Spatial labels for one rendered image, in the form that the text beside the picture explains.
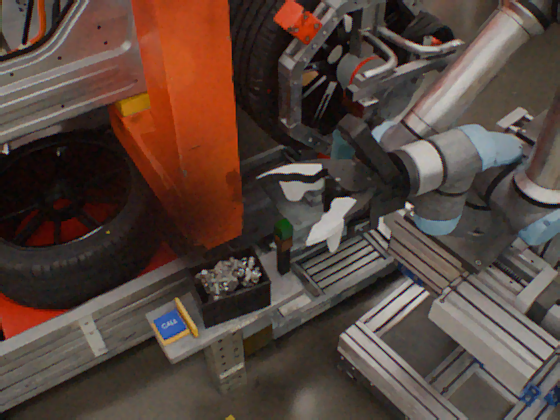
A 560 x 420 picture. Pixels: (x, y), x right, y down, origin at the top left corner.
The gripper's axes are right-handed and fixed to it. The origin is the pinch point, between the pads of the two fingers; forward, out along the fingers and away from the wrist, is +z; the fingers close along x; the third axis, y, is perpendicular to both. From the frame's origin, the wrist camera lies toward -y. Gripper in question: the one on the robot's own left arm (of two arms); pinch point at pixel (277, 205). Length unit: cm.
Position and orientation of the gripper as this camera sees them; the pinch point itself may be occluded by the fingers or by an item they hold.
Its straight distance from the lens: 71.7
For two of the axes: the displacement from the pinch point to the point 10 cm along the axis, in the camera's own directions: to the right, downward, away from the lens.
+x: -4.3, -5.6, 7.1
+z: -9.0, 3.2, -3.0
